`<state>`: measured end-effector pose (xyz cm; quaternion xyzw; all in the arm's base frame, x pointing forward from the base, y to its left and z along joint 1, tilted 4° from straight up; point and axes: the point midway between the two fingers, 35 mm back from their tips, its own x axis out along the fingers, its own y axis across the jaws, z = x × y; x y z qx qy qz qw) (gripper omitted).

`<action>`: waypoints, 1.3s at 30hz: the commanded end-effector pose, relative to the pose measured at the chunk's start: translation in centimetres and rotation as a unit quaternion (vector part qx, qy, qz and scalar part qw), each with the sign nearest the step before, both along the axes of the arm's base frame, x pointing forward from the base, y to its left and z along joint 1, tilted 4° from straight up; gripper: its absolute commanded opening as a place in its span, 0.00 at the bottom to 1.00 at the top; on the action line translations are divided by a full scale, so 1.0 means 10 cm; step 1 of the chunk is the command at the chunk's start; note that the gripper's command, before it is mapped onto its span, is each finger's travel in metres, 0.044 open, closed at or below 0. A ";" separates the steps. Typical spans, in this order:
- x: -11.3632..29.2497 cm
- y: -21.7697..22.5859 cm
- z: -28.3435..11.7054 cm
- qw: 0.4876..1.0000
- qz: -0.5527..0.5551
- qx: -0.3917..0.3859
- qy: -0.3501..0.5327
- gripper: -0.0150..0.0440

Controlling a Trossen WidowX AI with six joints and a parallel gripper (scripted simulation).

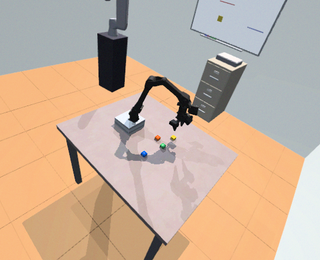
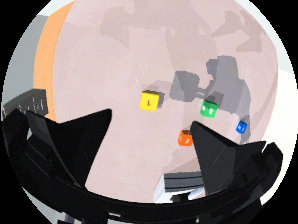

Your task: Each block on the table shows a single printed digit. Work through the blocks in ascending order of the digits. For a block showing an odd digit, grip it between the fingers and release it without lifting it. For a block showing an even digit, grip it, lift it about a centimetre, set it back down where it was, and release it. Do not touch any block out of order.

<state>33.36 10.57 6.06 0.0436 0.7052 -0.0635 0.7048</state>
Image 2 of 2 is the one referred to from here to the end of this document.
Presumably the orange block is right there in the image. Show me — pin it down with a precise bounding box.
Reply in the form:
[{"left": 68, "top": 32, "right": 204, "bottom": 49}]
[{"left": 177, "top": 131, "right": 193, "bottom": 147}]

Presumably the yellow block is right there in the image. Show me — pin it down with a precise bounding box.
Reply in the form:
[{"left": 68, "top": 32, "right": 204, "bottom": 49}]
[{"left": 140, "top": 91, "right": 160, "bottom": 112}]

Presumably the blue block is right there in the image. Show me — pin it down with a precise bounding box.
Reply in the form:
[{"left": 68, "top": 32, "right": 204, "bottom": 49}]
[{"left": 235, "top": 121, "right": 247, "bottom": 133}]

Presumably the green block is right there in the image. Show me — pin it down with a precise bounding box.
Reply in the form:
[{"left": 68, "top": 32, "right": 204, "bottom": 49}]
[{"left": 200, "top": 100, "right": 218, "bottom": 119}]

